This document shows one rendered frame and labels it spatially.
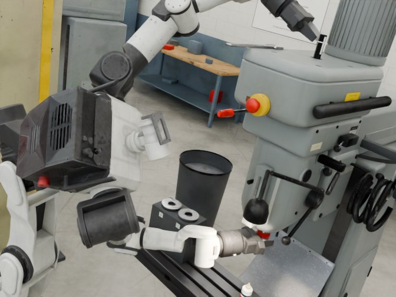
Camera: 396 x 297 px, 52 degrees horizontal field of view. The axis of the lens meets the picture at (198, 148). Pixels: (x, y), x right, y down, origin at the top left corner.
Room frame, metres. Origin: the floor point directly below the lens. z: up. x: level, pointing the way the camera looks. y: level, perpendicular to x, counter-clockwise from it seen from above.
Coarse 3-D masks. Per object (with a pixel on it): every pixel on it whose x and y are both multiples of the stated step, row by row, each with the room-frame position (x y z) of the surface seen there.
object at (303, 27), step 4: (300, 24) 1.23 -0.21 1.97; (304, 24) 1.23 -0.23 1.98; (308, 24) 1.23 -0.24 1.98; (300, 28) 1.23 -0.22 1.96; (304, 28) 1.23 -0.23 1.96; (308, 28) 1.22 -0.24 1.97; (304, 32) 1.23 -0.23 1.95; (308, 32) 1.22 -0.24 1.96; (312, 32) 1.21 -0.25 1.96; (308, 36) 1.22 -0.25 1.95; (312, 36) 1.21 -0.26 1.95; (316, 36) 1.21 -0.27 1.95; (312, 40) 1.21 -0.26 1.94
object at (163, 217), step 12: (156, 204) 1.54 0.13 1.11; (168, 204) 1.53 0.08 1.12; (180, 204) 1.56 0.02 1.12; (156, 216) 1.51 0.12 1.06; (168, 216) 1.48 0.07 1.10; (180, 216) 1.46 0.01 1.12; (192, 216) 1.48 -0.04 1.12; (168, 228) 1.47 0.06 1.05; (180, 228) 1.43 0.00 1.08; (168, 252) 1.45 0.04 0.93; (192, 252) 1.46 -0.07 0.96
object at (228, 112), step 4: (220, 112) 1.10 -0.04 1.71; (224, 112) 1.11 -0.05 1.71; (228, 112) 1.12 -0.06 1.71; (232, 112) 1.13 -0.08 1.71; (236, 112) 1.15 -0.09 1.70; (240, 112) 1.17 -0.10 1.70; (244, 112) 1.18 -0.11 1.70; (248, 112) 1.20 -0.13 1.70; (220, 116) 1.10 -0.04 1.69; (224, 116) 1.11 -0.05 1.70; (228, 116) 1.12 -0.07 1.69
